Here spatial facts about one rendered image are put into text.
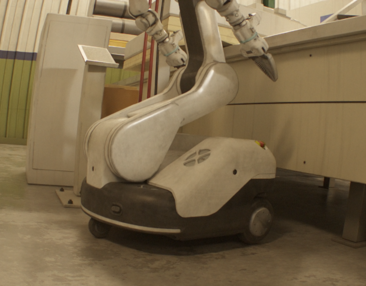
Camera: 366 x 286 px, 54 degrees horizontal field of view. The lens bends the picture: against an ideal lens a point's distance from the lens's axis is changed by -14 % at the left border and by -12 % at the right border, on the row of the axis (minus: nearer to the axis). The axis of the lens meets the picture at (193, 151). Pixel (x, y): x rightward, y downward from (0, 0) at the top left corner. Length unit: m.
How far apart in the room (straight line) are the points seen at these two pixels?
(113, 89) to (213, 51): 1.23
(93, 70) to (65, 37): 0.47
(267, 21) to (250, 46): 1.21
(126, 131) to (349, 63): 0.81
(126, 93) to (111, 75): 3.89
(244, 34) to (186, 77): 0.30
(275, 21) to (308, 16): 3.07
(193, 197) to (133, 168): 0.20
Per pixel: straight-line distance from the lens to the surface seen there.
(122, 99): 2.61
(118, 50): 4.43
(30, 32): 6.42
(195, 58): 1.50
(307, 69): 1.61
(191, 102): 1.34
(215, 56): 1.48
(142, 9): 1.63
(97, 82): 2.02
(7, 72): 6.32
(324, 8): 5.42
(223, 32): 2.35
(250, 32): 1.33
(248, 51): 1.36
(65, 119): 2.37
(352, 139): 1.40
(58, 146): 2.37
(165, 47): 1.68
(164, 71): 2.26
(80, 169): 2.01
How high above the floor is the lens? 0.37
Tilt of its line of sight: 2 degrees down
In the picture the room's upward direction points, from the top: 5 degrees clockwise
